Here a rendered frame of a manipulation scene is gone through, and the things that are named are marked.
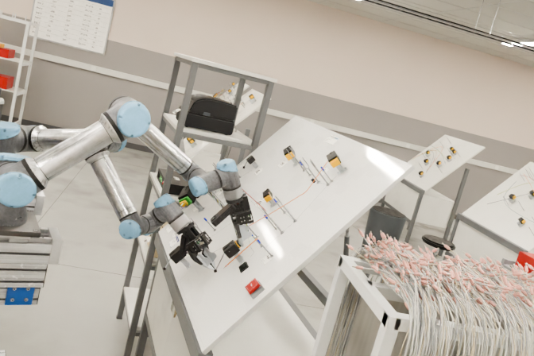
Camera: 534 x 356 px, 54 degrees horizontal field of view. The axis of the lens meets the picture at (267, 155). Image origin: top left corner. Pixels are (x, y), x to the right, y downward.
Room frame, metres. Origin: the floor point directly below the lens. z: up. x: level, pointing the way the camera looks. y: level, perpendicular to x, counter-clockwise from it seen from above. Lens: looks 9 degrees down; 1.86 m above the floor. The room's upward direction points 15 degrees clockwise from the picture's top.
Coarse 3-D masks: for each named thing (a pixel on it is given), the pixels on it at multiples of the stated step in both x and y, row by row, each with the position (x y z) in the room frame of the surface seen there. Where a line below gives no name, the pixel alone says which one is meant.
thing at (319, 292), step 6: (300, 270) 2.45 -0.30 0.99; (306, 270) 2.46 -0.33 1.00; (300, 276) 2.44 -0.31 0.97; (306, 276) 2.39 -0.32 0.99; (312, 276) 2.40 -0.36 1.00; (306, 282) 2.37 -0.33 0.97; (312, 282) 2.32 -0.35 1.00; (318, 282) 2.34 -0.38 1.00; (312, 288) 2.30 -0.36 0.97; (318, 288) 2.26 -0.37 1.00; (318, 294) 2.25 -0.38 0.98; (324, 294) 2.22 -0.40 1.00; (324, 300) 2.19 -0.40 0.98
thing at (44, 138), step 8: (24, 128) 2.22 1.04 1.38; (32, 128) 2.23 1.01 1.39; (40, 128) 2.24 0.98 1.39; (32, 136) 2.20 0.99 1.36; (40, 136) 2.21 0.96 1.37; (48, 136) 2.19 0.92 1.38; (56, 136) 2.18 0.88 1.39; (64, 136) 2.17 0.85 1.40; (32, 144) 2.20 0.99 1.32; (40, 144) 2.21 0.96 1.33; (48, 144) 2.20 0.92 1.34; (56, 144) 2.18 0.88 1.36; (112, 144) 2.09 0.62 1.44; (120, 144) 2.14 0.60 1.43; (112, 152) 2.15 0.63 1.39
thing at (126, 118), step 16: (112, 112) 1.71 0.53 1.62; (128, 112) 1.70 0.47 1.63; (144, 112) 1.73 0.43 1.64; (96, 128) 1.69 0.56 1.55; (112, 128) 1.69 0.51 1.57; (128, 128) 1.70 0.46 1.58; (144, 128) 1.74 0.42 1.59; (64, 144) 1.65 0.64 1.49; (80, 144) 1.66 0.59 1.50; (96, 144) 1.68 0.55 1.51; (32, 160) 1.62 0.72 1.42; (48, 160) 1.62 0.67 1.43; (64, 160) 1.64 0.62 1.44; (80, 160) 1.67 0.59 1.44; (0, 176) 1.55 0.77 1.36; (16, 176) 1.54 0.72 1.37; (32, 176) 1.58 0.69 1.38; (48, 176) 1.62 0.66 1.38; (0, 192) 1.53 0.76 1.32; (16, 192) 1.55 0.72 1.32; (32, 192) 1.57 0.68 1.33
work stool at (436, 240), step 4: (424, 236) 5.23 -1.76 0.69; (428, 236) 5.27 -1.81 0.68; (432, 236) 5.32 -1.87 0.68; (436, 236) 5.37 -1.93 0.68; (424, 240) 5.16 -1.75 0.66; (428, 240) 5.14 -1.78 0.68; (432, 240) 5.14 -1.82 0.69; (436, 240) 5.19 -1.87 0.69; (440, 240) 5.23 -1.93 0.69; (444, 240) 5.28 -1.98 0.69; (428, 244) 5.12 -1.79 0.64; (432, 244) 5.08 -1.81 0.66; (436, 244) 5.08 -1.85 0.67; (440, 244) 5.07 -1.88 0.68; (448, 244) 5.15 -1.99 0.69; (452, 244) 5.20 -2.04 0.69; (436, 248) 5.20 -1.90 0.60; (440, 248) 5.06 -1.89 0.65; (444, 248) 5.05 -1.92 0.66; (452, 248) 5.09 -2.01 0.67; (436, 252) 5.20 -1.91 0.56
